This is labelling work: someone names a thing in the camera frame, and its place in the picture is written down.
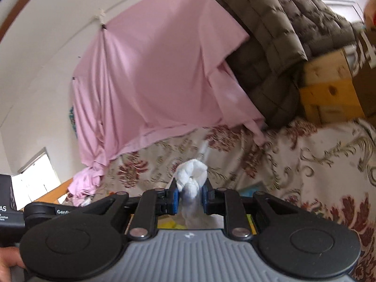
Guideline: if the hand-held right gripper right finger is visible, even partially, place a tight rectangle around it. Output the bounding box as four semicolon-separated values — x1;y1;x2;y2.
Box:
202;179;294;238

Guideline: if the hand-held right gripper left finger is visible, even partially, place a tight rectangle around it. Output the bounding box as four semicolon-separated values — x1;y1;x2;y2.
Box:
97;179;179;239

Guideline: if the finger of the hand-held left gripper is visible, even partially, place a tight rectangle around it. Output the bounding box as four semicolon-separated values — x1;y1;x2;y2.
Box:
23;201;103;227

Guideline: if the white knotted sock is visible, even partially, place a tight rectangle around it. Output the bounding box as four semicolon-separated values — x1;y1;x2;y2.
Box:
173;159;224;230

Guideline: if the person's left hand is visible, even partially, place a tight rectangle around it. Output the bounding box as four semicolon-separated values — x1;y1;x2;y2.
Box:
0;246;26;271

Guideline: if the yellow cartoon towel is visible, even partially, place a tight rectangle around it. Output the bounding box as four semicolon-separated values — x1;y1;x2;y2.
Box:
157;215;188;230

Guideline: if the window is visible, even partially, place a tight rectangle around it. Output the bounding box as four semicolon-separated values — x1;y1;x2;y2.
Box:
10;150;52;209

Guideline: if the floral satin blanket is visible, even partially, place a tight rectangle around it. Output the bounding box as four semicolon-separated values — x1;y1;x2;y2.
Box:
66;116;376;282

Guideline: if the pink hanging sheet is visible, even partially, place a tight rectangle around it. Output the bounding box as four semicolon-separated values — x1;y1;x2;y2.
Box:
67;0;266;208

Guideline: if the wooden block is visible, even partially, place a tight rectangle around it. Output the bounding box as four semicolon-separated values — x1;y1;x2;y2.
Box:
298;48;368;124

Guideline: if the brown quilted jacket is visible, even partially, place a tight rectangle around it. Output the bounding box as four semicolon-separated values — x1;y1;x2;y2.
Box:
212;0;366;128

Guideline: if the wooden bed frame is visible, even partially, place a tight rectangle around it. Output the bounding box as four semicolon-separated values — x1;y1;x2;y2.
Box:
44;178;74;203

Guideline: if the colourful wall poster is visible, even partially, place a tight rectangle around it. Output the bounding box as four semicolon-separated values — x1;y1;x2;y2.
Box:
69;106;77;137

